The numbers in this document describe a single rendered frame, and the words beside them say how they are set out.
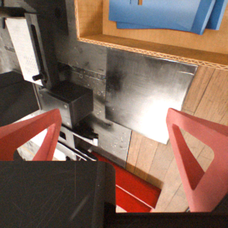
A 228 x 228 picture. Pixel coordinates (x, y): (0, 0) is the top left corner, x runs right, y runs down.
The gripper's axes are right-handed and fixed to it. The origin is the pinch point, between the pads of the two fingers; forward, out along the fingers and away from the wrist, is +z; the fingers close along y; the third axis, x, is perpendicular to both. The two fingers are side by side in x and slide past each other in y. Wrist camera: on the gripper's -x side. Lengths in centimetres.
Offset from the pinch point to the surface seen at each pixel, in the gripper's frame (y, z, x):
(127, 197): -4.6, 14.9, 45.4
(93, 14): 3.3, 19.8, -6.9
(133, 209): -6.1, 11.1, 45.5
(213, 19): -12.0, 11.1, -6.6
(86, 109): 7.1, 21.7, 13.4
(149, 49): -4.7, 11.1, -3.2
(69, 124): 10.7, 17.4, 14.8
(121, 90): -1.6, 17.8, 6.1
